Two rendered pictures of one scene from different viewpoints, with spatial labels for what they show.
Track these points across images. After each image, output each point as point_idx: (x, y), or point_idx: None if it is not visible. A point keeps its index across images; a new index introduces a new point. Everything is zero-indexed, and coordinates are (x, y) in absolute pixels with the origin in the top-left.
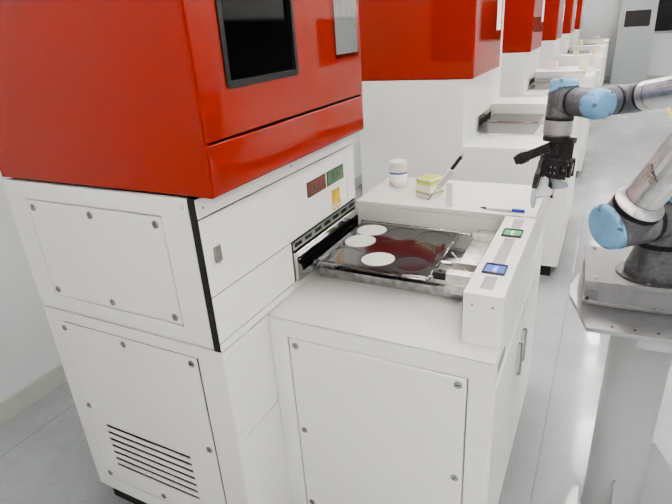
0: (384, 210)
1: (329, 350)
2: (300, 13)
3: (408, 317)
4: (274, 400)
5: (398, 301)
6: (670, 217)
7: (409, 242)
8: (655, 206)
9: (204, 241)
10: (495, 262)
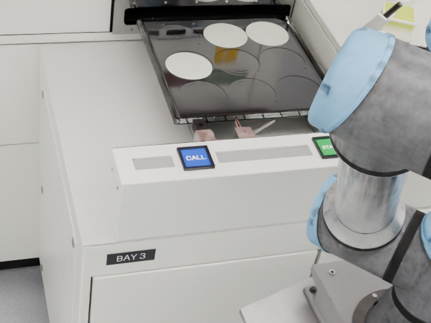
0: (312, 20)
1: (49, 120)
2: None
3: (124, 146)
4: (31, 139)
5: (154, 126)
6: (408, 265)
7: (261, 75)
8: (344, 222)
9: None
10: (223, 155)
